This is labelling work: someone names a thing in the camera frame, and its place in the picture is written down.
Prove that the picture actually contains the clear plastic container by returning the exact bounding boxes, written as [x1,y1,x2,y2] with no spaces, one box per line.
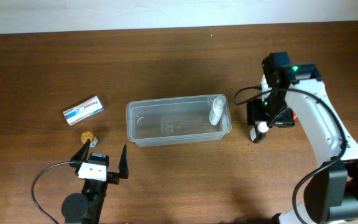
[126,94,232,147]

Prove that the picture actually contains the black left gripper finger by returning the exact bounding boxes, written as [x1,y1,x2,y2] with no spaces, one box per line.
[118,145,129,179]
[70,139,91,167]

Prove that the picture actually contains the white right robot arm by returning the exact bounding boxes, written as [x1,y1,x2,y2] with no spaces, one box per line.
[246,52,358,223]

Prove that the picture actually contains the dark bottle white cap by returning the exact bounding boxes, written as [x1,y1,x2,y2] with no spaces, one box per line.
[250,122,269,144]

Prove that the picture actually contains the white Panadol box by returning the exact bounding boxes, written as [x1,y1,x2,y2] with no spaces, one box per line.
[63,96,104,126]

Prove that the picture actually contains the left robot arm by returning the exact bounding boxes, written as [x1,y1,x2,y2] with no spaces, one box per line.
[61,140,129,224]

